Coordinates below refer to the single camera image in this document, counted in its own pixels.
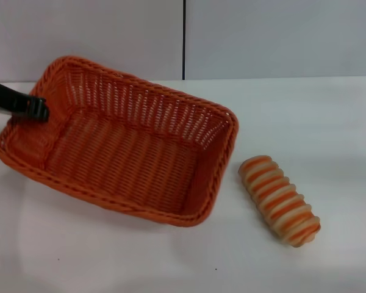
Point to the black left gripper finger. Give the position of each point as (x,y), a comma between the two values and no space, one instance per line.
(33,107)

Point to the striped orange and cream bread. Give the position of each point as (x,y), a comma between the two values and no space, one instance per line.
(279,201)

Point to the orange woven plastic basket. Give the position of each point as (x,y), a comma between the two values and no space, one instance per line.
(122,164)

